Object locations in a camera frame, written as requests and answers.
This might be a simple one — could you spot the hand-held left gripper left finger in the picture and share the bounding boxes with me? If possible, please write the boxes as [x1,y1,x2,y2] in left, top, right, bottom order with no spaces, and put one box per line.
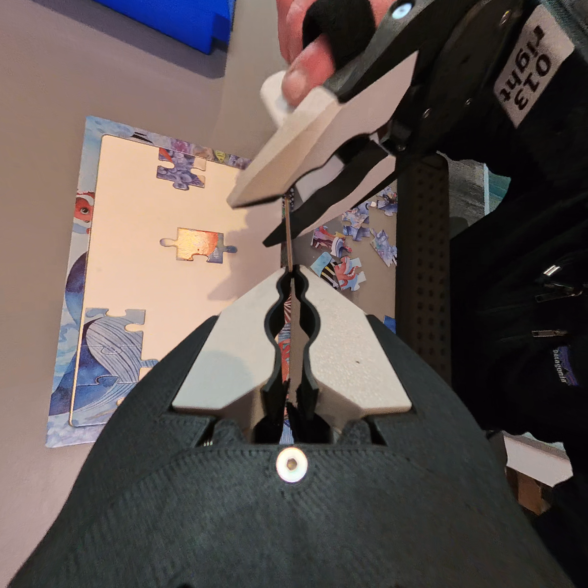
[171,268,292,444]

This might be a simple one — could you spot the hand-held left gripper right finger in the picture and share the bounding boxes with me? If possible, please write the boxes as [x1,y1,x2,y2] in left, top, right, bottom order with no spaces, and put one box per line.
[293,268,413,444]

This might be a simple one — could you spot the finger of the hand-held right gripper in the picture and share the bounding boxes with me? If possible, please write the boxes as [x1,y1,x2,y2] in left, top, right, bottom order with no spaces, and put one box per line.
[226,50,420,210]
[263,137,399,249]

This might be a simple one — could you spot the jigsaw puzzle pieces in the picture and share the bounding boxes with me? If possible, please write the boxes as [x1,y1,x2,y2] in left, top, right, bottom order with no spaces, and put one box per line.
[342,186,398,335]

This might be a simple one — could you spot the dark blue puzzle piece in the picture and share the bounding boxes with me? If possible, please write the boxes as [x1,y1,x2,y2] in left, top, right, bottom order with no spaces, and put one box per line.
[284,193,296,384]

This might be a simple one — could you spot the striped fish puzzle piece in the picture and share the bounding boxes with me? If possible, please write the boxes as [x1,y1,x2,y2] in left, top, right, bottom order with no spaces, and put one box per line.
[310,250,338,282]

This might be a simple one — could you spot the red octopus puzzle piece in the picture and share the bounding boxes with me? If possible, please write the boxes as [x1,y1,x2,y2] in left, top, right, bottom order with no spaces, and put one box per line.
[332,256,367,291]

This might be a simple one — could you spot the joined blue whale puzzle section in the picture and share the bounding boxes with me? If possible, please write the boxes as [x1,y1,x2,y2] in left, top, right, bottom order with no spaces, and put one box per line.
[69,308,159,428]

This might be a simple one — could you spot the orange pufferfish puzzle piece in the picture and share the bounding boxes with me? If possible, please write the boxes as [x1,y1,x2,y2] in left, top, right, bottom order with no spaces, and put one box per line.
[160,227,238,264]

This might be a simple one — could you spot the purple bubble puzzle piece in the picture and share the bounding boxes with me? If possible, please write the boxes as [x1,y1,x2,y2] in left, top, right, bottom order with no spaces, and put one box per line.
[156,147,207,190]

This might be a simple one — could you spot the person's right hand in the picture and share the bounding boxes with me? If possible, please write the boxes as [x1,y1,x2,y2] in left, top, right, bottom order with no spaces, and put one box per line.
[276,0,338,105]

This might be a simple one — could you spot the black perforated padded panel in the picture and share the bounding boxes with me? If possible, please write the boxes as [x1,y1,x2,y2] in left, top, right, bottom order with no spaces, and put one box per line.
[396,154,453,382]

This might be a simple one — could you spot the person's black fleece jacket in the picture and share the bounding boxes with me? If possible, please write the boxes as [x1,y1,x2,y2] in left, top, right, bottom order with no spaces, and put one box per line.
[448,152,588,588]

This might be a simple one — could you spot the blue plastic bin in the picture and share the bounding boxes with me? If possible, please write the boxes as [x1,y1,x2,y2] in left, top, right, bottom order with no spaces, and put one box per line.
[92,0,236,55]

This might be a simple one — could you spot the puzzle frame board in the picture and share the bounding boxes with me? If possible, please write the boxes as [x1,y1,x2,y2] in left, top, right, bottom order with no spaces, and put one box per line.
[45,115,288,448]

